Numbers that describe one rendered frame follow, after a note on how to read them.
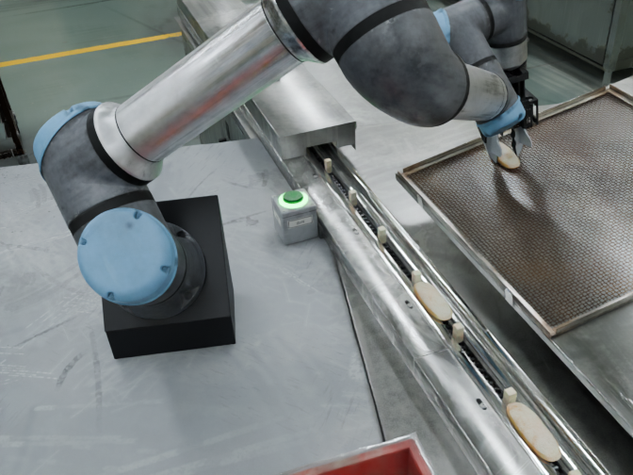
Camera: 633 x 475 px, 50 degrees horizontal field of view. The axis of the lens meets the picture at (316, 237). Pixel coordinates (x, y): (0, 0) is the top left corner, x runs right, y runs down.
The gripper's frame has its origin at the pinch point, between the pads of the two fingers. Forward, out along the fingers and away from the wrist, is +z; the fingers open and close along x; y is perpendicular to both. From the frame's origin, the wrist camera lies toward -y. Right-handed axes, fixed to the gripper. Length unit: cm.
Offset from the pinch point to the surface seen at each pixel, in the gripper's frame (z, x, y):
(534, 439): 2, -23, 58
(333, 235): 0.9, -37.1, 7.4
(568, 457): 4, -20, 61
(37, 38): 75, -171, -402
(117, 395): -2, -77, 32
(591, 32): 92, 138, -199
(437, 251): 8.1, -19.6, 12.5
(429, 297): 2.4, -26.6, 28.4
